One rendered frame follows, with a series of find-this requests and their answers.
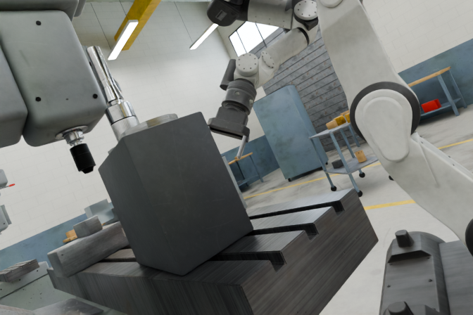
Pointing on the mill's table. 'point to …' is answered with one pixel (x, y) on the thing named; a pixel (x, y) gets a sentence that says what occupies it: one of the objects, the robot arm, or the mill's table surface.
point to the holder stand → (173, 193)
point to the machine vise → (87, 247)
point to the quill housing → (50, 74)
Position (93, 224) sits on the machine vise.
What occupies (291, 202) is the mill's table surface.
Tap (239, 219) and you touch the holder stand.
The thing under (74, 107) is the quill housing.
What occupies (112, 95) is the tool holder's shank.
